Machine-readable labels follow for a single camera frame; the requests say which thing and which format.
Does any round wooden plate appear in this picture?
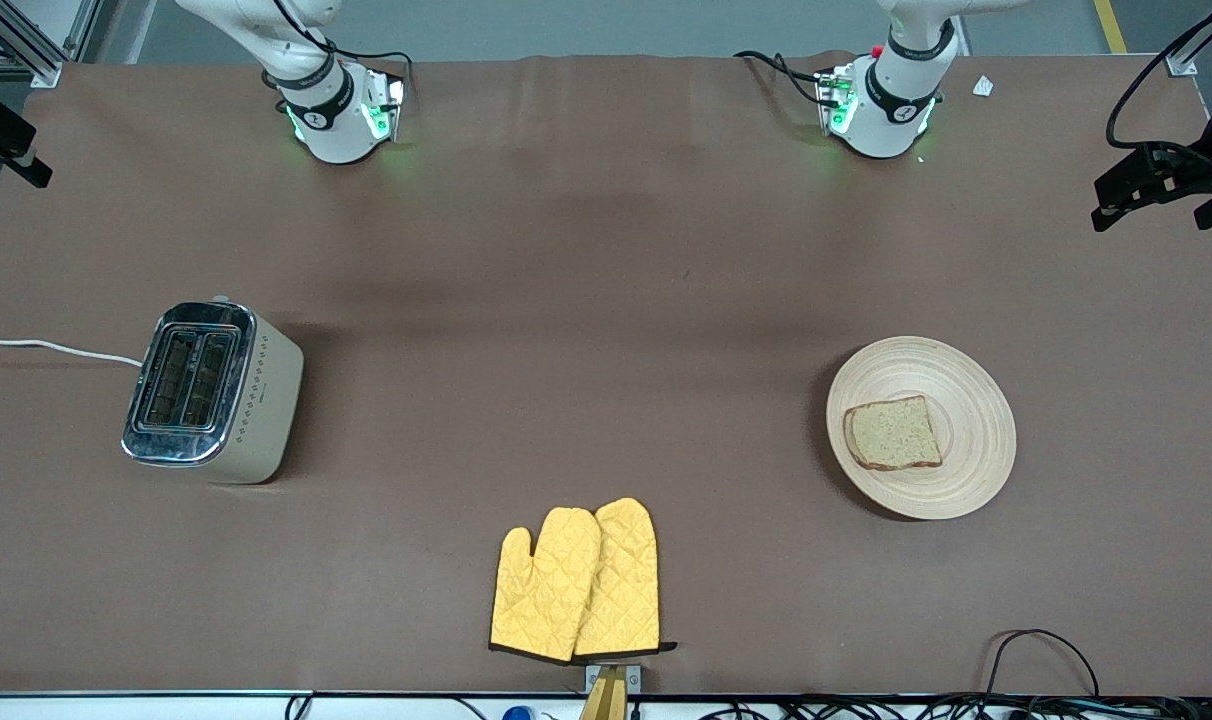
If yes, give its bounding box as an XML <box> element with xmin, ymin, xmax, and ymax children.
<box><xmin>826</xmin><ymin>335</ymin><xmax>1018</xmax><ymax>521</ymax></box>

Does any slice of bread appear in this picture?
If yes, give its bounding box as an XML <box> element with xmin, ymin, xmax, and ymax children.
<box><xmin>843</xmin><ymin>394</ymin><xmax>944</xmax><ymax>472</ymax></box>

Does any cream and chrome toaster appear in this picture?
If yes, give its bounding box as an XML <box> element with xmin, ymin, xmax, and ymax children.
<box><xmin>121</xmin><ymin>298</ymin><xmax>305</xmax><ymax>486</ymax></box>

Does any brown table cover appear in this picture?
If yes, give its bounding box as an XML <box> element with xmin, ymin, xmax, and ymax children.
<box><xmin>0</xmin><ymin>52</ymin><xmax>1212</xmax><ymax>698</ymax></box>

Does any yellow quilted oven mitt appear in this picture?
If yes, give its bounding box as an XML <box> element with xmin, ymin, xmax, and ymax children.
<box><xmin>574</xmin><ymin>497</ymin><xmax>679</xmax><ymax>658</ymax></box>
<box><xmin>490</xmin><ymin>507</ymin><xmax>603</xmax><ymax>663</ymax></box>

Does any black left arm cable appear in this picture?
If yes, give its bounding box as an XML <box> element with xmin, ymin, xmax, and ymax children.
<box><xmin>1106</xmin><ymin>0</ymin><xmax>1212</xmax><ymax>153</ymax></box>

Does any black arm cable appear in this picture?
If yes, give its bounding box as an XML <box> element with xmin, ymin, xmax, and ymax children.
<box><xmin>271</xmin><ymin>0</ymin><xmax>414</xmax><ymax>81</ymax></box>
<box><xmin>1106</xmin><ymin>0</ymin><xmax>1212</xmax><ymax>153</ymax></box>

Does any aluminium frame profile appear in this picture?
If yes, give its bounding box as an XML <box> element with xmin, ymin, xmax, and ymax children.
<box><xmin>0</xmin><ymin>0</ymin><xmax>102</xmax><ymax>89</ymax></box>

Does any white toaster power cord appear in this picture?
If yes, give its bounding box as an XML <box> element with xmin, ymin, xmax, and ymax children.
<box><xmin>0</xmin><ymin>335</ymin><xmax>145</xmax><ymax>368</ymax></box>

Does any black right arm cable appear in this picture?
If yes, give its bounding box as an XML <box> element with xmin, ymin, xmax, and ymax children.
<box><xmin>271</xmin><ymin>0</ymin><xmax>414</xmax><ymax>81</ymax></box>

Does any black base cable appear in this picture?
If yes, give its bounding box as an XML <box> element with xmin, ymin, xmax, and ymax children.
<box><xmin>734</xmin><ymin>48</ymin><xmax>832</xmax><ymax>109</ymax></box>

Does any black looped cable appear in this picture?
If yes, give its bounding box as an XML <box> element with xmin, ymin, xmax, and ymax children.
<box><xmin>981</xmin><ymin>628</ymin><xmax>1102</xmax><ymax>701</ymax></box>

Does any black cable bundle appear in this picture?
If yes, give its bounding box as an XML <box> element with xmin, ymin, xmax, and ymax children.
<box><xmin>696</xmin><ymin>693</ymin><xmax>1212</xmax><ymax>720</ymax></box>

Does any grey metal bracket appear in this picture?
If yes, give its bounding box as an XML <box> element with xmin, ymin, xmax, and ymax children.
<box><xmin>584</xmin><ymin>664</ymin><xmax>643</xmax><ymax>694</ymax></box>

